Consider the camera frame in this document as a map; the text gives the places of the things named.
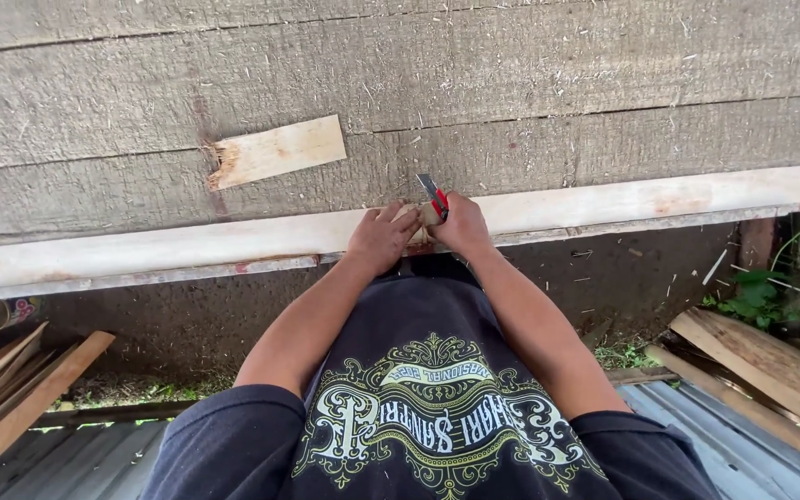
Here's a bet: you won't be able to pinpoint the person's left hand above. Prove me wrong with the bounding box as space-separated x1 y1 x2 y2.
346 203 423 276

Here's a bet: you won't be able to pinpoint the person's right hand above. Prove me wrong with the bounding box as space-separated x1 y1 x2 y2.
431 192 495 256

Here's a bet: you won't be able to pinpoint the small pale wood piece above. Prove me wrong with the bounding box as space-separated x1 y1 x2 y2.
392 202 444 247

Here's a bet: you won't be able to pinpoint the red utility knife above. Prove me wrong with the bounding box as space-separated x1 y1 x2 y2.
416 173 451 222

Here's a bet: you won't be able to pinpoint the long pale wood plank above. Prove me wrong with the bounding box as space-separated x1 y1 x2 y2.
0 162 800 291

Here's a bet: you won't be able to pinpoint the flat pale wood offcut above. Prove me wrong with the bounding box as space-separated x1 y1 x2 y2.
207 114 348 192

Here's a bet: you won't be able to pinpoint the person's dark printed shirt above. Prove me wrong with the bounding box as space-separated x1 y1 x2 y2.
140 256 720 500

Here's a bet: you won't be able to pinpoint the green plants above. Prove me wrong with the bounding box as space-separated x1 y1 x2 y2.
703 211 800 362

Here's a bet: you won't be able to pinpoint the heap of weathered wood boards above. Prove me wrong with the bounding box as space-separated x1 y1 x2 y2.
643 307 800 480

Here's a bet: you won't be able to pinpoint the corrugated metal roofing sheet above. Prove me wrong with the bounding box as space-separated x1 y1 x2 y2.
0 381 800 500

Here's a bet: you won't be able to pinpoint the printed metal can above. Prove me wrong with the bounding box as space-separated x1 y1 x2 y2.
0 296 45 333

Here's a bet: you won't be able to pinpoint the pile of wood strips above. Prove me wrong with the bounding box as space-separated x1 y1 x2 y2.
0 321 116 495

